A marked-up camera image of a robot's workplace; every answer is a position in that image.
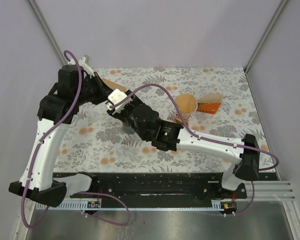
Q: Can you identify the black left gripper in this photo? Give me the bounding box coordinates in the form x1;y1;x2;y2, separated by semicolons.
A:
75;71;115;106

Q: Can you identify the clear plastic dripper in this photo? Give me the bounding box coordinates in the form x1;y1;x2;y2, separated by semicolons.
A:
174;104;198;121

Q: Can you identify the brown paper coffee filter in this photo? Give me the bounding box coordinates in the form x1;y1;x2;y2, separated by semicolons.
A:
175;93;197;114

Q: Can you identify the orange coffee filter pack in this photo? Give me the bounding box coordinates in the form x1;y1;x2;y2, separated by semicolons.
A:
196;92;224;115

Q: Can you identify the orange glass carafe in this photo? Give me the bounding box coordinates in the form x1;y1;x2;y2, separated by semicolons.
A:
174;118;189;127

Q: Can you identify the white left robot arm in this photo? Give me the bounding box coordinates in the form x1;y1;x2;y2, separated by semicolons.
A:
8;63;111;207

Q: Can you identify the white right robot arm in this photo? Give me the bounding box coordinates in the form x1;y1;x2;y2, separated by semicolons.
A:
106;89;260;198

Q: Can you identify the floral patterned tablecloth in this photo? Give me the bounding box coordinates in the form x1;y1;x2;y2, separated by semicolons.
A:
54;67;269;173

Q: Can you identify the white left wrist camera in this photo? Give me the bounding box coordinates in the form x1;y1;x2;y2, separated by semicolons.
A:
78;54;95;77

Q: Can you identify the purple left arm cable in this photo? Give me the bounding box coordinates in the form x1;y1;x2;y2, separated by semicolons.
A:
21;50;132;228

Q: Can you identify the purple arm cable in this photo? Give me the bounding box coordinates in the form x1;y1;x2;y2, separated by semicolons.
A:
21;50;132;228
108;83;280;217

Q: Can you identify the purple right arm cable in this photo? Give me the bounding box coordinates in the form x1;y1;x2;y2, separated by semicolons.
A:
108;83;280;217

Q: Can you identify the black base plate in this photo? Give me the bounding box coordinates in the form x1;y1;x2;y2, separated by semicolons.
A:
72;172;247;204

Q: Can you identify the white slotted cable duct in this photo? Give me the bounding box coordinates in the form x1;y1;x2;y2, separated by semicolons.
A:
49;198;237;212

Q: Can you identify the aluminium frame rail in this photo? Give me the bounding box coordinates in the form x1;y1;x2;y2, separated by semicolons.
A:
24;180;296;201

